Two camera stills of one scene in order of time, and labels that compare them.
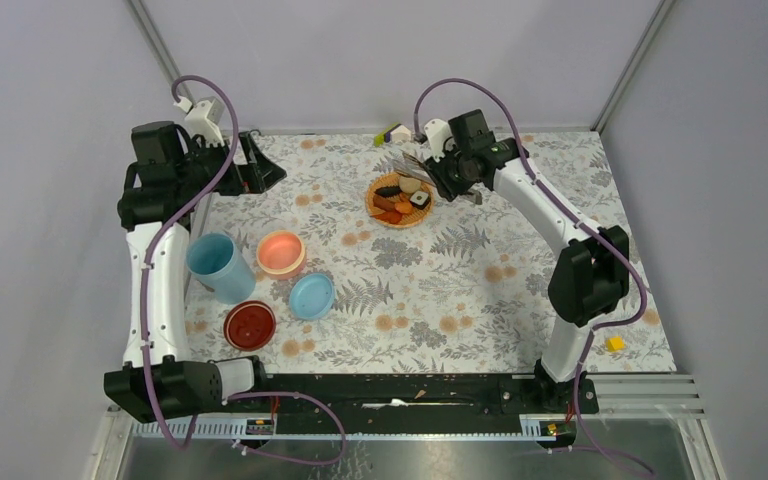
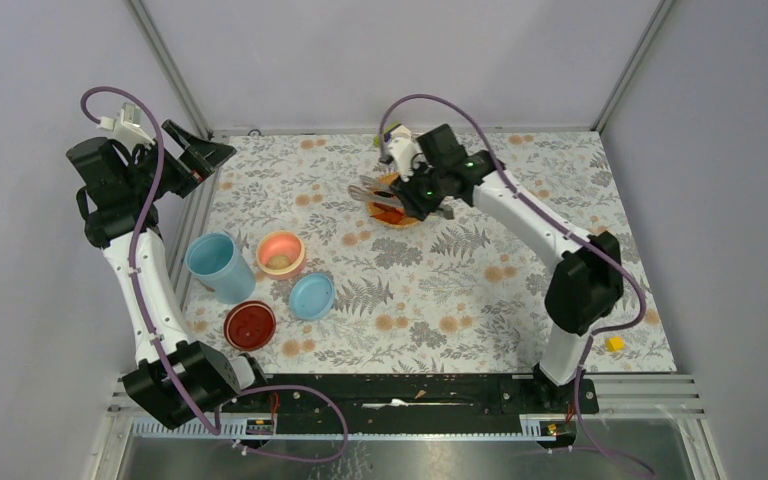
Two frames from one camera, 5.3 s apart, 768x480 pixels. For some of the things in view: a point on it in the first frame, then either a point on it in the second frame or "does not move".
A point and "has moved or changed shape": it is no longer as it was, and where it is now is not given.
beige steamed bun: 409,185 has moved or changed shape
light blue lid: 312,295 does not move
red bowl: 249,325 does not move
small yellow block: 615,343 does not move
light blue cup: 216,260 does not move
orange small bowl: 280,254 does not move
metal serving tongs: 410,166 has moved or changed shape
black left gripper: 257,175 → 198,156
